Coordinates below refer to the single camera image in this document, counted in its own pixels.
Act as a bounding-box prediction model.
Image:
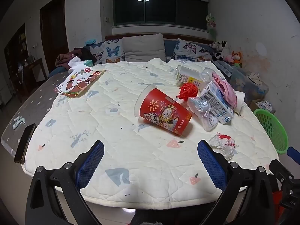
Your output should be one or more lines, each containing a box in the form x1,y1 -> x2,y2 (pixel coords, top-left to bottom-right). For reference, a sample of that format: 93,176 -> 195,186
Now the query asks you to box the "black smartphone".
14,123 -> 37,164

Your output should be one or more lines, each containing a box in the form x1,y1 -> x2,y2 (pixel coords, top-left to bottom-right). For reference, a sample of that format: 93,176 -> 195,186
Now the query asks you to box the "brown cardboard box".
249,99 -> 276,116

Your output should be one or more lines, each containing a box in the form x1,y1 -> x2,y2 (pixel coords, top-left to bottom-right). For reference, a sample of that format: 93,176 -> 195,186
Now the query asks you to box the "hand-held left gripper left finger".
26,141 -> 105,225

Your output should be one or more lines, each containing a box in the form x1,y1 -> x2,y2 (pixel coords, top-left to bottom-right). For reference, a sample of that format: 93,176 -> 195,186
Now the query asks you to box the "clear plastic storage box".
228,64 -> 269,99

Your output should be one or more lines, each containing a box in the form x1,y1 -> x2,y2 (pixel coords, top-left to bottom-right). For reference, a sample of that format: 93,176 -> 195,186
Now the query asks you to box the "clear bottle with green label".
176,65 -> 204,87

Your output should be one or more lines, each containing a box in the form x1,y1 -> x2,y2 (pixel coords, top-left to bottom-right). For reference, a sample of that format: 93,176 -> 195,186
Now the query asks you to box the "orange fox plush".
232,51 -> 243,67

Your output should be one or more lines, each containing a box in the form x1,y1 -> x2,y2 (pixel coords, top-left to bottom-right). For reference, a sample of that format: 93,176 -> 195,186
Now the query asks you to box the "colourful wall decoration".
206,13 -> 217,38

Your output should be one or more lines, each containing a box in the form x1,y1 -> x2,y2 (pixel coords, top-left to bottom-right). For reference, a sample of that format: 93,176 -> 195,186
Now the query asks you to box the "dark wooden cabinet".
3,23 -> 47,104

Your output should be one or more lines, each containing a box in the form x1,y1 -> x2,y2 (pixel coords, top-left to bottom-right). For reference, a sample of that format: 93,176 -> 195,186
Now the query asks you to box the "grey star-print mattress cover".
1,71 -> 71,164

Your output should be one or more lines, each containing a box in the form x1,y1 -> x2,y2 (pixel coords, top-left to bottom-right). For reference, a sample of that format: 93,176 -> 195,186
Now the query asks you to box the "white paper cup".
232,91 -> 246,115

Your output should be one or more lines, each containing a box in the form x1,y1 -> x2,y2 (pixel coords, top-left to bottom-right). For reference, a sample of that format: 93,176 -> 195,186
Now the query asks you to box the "white tissue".
68,57 -> 83,70

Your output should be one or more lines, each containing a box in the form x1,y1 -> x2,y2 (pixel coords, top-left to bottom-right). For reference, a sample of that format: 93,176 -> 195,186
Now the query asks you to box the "pile of dark clothes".
55,47 -> 96,67

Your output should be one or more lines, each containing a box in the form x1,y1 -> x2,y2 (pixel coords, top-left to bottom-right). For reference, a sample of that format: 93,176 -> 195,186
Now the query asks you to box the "red plastic stool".
273,187 -> 289,225

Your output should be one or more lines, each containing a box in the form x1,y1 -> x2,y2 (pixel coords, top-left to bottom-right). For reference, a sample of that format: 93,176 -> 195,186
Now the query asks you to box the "clear round lidded container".
199,68 -> 217,85

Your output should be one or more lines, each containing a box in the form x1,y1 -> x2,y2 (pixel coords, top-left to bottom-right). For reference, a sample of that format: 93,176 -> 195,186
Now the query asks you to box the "crumpled white red wrapper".
208,132 -> 237,161

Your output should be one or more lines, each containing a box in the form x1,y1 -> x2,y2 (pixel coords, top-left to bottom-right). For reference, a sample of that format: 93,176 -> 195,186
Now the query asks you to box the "butterfly-print pillow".
172,38 -> 214,62
89,38 -> 126,64

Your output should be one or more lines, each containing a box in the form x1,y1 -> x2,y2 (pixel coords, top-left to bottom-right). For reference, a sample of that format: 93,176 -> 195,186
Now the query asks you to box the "white blue milk carton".
199,81 -> 234,125

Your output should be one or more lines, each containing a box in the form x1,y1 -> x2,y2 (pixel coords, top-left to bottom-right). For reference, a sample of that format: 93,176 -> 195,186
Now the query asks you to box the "black white cow plush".
210,41 -> 230,61

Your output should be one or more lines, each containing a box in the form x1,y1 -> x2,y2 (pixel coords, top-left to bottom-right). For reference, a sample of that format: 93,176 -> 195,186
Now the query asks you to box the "patterned beige cloth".
247,72 -> 264,86

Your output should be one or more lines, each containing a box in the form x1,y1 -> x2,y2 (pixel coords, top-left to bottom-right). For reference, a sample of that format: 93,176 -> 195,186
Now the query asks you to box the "red cartoon-print cup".
133,84 -> 193,138

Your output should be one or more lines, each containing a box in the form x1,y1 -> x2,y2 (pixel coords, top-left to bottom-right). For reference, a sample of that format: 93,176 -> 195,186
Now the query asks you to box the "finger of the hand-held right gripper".
288,146 -> 300,166
269,159 -> 300,210

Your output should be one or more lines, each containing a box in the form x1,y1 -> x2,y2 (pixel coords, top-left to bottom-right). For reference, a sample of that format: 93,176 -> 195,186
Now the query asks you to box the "green plastic basket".
253,108 -> 289,155

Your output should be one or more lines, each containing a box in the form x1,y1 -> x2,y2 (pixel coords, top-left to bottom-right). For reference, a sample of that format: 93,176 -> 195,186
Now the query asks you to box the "red mesh net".
176,82 -> 199,102

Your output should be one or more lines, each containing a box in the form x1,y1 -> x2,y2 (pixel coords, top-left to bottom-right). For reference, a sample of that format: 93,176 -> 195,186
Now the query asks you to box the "dark wooden door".
39,0 -> 69,75

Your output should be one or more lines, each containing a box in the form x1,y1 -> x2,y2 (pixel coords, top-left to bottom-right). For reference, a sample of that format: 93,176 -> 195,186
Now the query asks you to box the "clear plastic bag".
187,97 -> 219,132

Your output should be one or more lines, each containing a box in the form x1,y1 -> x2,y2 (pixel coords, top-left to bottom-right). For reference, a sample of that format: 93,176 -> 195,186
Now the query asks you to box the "red cartoon paper bag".
54,67 -> 106,98

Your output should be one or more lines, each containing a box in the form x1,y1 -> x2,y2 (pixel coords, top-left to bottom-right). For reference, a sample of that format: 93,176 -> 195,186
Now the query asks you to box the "grey pillow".
122,33 -> 166,62

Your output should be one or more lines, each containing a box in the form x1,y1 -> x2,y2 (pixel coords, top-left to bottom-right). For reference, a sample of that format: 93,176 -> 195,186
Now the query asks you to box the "pink packet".
212,73 -> 238,107

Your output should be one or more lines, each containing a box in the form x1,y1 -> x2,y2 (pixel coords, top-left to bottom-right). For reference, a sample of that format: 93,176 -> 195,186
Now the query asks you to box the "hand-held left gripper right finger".
198,140 -> 275,225

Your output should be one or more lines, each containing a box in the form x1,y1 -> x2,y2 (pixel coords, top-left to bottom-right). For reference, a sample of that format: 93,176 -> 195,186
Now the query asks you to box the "dark window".
113,0 -> 209,31

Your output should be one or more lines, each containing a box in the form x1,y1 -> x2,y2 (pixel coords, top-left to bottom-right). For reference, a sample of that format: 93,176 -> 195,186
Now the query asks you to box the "white quilted printed blanket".
21,58 -> 279,209

